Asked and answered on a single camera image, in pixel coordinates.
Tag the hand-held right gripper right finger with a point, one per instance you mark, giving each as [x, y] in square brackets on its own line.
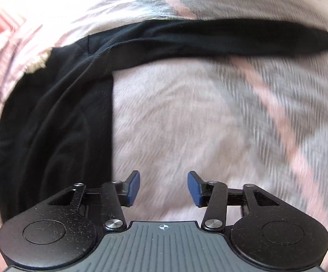
[194, 189]

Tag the pink and grey bedspread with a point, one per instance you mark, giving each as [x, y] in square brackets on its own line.
[198, 124]

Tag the black garment with cream trim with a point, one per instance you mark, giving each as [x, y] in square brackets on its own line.
[56, 124]

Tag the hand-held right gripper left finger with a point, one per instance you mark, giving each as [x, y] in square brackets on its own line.
[132, 189]

